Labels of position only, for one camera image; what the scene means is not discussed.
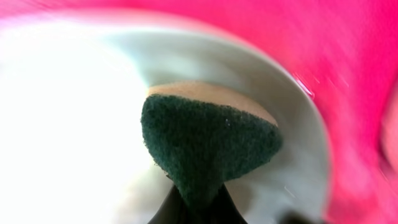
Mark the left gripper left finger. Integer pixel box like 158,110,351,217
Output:
148,186,190,224

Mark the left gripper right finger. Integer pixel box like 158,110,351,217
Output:
214,185,247,224

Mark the green yellow sponge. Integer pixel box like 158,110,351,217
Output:
141,82,283,210

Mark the light blue plate front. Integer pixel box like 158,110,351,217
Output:
1,10,330,223

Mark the red plastic tray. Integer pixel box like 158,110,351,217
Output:
1,0,397,223

